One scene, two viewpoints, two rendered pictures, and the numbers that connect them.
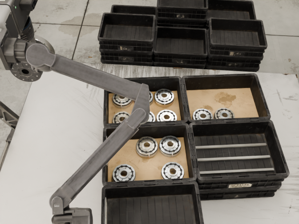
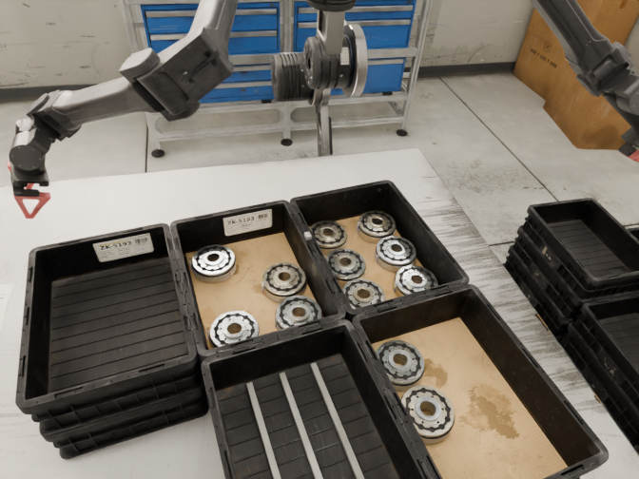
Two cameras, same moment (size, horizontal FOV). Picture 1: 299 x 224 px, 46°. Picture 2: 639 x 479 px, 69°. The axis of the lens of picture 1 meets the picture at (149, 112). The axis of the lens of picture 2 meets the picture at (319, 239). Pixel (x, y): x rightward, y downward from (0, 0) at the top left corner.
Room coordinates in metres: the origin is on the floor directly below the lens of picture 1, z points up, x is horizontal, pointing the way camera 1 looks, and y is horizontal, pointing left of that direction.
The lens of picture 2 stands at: (0.72, -0.70, 1.68)
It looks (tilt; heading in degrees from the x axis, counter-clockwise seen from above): 43 degrees down; 71
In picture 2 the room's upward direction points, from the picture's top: 4 degrees clockwise
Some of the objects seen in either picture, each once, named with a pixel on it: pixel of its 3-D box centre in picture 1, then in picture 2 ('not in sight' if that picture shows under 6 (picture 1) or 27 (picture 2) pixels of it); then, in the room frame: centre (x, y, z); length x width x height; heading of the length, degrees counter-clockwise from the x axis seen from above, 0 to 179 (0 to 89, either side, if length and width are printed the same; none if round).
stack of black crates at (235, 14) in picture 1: (226, 26); not in sight; (2.43, -0.65, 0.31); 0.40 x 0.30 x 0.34; 87
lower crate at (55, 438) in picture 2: not in sight; (125, 346); (0.51, -0.02, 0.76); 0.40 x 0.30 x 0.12; 94
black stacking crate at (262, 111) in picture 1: (222, 104); (458, 396); (1.14, -0.37, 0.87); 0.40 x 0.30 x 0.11; 94
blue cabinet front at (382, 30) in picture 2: not in sight; (352, 50); (1.76, 1.91, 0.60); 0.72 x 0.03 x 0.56; 177
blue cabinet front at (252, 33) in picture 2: not in sight; (217, 56); (0.96, 1.95, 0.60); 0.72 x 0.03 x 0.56; 177
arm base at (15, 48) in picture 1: (16, 50); not in sight; (0.89, 0.45, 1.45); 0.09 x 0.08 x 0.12; 177
